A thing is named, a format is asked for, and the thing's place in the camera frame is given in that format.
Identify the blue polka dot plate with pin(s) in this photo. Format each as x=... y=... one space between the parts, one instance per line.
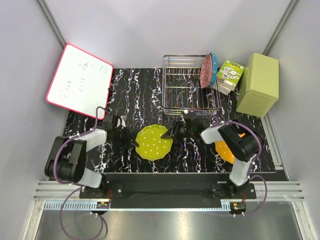
x=214 y=69

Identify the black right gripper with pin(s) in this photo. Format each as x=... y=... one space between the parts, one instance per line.
x=177 y=124

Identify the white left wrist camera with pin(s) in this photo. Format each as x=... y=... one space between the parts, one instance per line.
x=122 y=122

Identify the metal wire dish rack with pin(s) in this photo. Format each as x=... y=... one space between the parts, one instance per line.
x=181 y=86

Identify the green polka dot plate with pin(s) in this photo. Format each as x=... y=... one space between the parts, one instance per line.
x=152 y=146

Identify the pink polka dot plate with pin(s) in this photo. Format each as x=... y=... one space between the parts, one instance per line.
x=206 y=71

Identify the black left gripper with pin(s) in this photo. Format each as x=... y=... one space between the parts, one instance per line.
x=122 y=135

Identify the pale green bin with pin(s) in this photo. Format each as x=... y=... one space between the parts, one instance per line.
x=259 y=86

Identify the orange polka dot plate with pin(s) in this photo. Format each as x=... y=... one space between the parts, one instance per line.
x=230 y=148

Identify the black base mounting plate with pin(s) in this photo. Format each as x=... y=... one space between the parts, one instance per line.
x=178 y=195

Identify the pink framed whiteboard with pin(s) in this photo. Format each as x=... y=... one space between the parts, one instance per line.
x=80 y=83

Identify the green printed cardboard box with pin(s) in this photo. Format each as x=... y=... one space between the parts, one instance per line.
x=228 y=76

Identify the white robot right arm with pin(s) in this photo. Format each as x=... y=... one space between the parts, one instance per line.
x=252 y=143

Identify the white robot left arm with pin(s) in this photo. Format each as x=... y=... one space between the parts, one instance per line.
x=66 y=162

